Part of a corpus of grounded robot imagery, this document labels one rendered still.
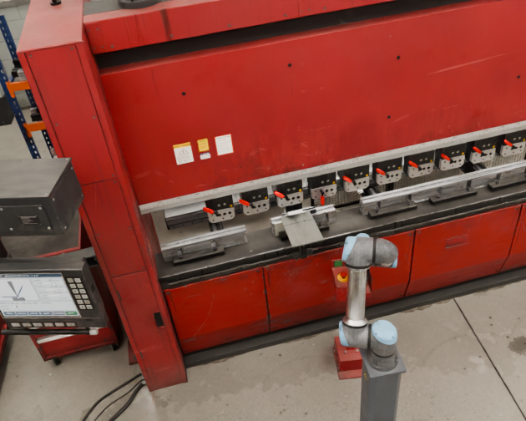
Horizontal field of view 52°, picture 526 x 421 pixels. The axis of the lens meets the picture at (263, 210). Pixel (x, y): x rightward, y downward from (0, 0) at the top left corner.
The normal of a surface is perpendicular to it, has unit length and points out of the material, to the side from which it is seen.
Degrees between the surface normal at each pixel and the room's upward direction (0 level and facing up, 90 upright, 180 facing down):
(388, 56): 90
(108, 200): 90
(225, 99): 90
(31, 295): 90
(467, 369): 0
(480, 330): 0
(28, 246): 0
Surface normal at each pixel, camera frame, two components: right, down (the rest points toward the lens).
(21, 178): -0.09, -0.77
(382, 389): 0.17, 0.61
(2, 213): -0.07, 0.64
